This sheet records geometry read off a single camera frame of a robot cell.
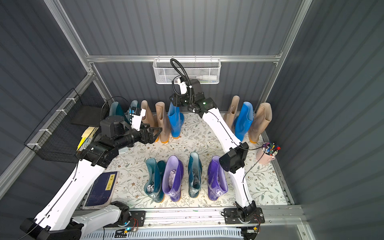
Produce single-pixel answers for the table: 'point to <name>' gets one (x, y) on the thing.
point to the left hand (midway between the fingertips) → (156, 128)
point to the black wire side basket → (58, 138)
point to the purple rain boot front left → (172, 177)
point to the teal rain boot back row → (134, 103)
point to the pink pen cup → (272, 149)
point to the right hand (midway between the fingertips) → (174, 96)
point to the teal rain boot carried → (116, 109)
